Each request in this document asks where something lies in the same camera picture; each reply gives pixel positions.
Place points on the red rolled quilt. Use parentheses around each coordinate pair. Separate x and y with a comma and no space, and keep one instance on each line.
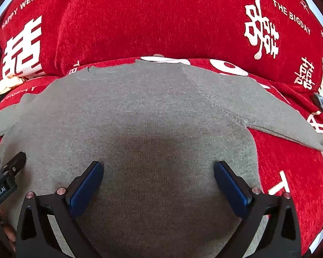
(280,40)

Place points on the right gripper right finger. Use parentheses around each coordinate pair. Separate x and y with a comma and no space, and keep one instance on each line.
(281,237)

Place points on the grey knit garment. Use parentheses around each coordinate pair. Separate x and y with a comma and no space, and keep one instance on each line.
(150,139)

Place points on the red wedding blanket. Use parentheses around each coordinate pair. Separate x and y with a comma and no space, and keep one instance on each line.
(290,171)

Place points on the person's left hand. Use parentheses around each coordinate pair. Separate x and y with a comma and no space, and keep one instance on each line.
(8,230)

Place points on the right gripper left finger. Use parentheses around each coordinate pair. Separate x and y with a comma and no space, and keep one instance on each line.
(35,237)

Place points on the cream cloth at bedside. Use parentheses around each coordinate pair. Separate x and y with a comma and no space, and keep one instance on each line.
(10,83)

